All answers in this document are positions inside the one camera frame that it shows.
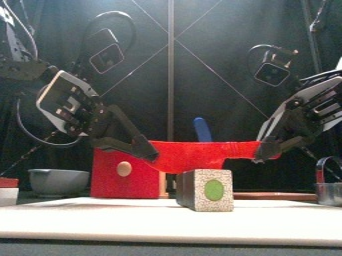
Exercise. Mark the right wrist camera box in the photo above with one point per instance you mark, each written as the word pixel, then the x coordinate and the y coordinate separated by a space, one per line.
pixel 271 71

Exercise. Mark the white cutting board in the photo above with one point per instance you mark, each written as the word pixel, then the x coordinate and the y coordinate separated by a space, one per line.
pixel 168 220

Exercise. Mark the blue toy utensil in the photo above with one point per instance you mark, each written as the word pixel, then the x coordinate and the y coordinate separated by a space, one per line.
pixel 203 130

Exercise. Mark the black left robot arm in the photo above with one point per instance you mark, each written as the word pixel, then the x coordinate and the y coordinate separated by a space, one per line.
pixel 18 66

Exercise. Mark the grey-blue bowl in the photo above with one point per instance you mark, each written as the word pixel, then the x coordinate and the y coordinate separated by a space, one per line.
pixel 58 181

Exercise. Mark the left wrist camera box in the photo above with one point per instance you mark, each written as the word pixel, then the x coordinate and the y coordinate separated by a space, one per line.
pixel 106 55

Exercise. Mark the red toy knife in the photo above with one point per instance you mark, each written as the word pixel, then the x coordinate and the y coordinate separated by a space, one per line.
pixel 195 155

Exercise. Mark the green toy sushi roll piece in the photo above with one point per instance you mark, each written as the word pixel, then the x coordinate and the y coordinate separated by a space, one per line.
pixel 207 190

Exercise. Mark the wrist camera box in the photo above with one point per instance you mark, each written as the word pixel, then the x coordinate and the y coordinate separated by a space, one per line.
pixel 271 71
pixel 106 55

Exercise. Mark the vertical metal frame pole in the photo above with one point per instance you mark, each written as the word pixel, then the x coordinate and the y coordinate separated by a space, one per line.
pixel 171 66

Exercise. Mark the small metal cup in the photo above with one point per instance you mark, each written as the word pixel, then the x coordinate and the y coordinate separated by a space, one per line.
pixel 330 191

